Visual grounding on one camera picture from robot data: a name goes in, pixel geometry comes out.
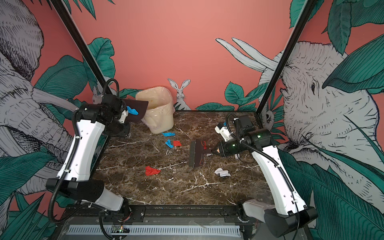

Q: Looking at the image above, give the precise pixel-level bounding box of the brown hand brush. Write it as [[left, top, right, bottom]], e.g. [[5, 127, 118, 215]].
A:
[[189, 139, 211, 168]]

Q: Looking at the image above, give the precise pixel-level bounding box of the left black frame post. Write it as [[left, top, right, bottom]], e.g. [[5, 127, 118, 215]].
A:
[[51, 1, 112, 104]]

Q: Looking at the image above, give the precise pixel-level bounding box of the black front mounting rail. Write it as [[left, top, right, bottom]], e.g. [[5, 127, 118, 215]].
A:
[[59, 204, 304, 224]]

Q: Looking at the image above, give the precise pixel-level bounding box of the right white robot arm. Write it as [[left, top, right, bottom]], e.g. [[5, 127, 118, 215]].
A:
[[212, 127, 318, 238]]

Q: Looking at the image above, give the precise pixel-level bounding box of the dark brown dustpan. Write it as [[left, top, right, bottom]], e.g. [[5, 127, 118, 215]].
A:
[[123, 99, 149, 123]]

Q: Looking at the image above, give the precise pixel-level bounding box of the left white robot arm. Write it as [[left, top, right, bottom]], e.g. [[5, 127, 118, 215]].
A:
[[46, 95, 130, 212]]

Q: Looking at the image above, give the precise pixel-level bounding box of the white slotted cable duct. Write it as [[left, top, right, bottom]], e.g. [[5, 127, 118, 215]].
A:
[[66, 225, 242, 237]]

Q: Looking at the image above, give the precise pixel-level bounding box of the cream bin with plastic liner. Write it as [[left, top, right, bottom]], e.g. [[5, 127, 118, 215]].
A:
[[136, 87, 175, 134]]

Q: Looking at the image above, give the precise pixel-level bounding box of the right black frame post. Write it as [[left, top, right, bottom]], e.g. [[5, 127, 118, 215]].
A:
[[256, 0, 317, 116]]

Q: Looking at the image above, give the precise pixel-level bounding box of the black frame post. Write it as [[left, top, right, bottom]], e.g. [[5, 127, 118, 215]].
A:
[[51, 1, 112, 104], [256, 0, 317, 116]]

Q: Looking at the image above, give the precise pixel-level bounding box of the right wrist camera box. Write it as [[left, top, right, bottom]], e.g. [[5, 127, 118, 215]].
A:
[[215, 123, 232, 142]]

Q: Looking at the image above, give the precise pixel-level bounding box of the blue paper scrap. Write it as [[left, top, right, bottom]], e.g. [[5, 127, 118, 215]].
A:
[[162, 133, 176, 137], [166, 140, 174, 149], [127, 106, 139, 116]]

